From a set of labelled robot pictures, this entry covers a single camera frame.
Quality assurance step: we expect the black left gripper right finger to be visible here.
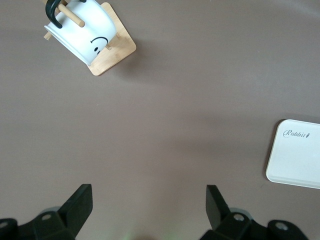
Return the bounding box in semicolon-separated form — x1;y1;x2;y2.
201;184;308;240

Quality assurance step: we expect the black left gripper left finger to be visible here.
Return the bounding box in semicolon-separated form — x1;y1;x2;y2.
0;184;94;240

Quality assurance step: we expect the white smiley mug black handle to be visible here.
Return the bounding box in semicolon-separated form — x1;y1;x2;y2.
43;0;117;66

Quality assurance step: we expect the cream rectangular plastic tray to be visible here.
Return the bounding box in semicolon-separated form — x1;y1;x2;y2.
265;119;320;190

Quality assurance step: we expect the brown table mat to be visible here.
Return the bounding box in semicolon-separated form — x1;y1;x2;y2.
0;0;320;240

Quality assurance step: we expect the wooden mug tree stand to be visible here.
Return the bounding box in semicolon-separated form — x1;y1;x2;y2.
42;0;137;77

